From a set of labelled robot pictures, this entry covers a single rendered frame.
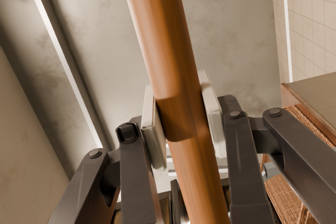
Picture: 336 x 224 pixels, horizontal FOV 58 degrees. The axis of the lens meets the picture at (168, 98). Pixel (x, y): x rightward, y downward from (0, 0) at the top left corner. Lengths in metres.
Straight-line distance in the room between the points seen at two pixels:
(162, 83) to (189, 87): 0.02
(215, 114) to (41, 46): 3.73
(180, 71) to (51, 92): 3.89
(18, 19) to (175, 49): 3.71
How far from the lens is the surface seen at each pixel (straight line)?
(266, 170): 1.31
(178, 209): 1.87
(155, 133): 0.16
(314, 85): 2.06
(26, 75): 4.06
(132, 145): 0.15
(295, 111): 1.89
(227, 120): 0.15
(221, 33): 3.69
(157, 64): 0.17
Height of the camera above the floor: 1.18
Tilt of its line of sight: 4 degrees up
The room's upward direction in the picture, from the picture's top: 104 degrees counter-clockwise
